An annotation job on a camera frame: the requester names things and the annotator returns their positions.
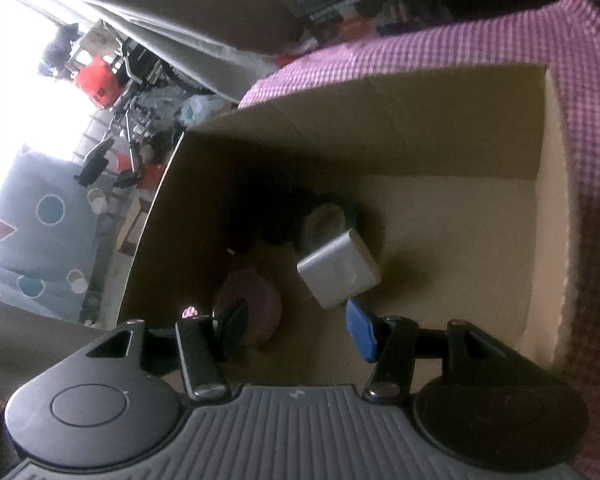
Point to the black electrical tape roll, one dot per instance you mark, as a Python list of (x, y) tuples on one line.
[(325, 222)]

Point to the blue patterned cushion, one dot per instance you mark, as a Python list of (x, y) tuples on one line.
[(49, 235)]

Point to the large brown cardboard box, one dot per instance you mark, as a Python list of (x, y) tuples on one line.
[(454, 202)]

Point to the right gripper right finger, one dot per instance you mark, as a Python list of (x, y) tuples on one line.
[(389, 344)]

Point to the grey curtain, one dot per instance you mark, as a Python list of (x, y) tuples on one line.
[(226, 45)]

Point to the white power adapter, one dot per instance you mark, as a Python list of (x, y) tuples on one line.
[(339, 270)]

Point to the pink plastic bowl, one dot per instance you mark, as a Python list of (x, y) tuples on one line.
[(262, 299)]

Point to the folded wheelchair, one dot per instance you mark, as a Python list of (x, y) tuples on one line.
[(144, 96)]

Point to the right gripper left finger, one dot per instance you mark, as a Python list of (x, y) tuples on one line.
[(205, 342)]

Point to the pink checkered tablecloth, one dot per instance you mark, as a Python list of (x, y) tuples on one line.
[(563, 40)]

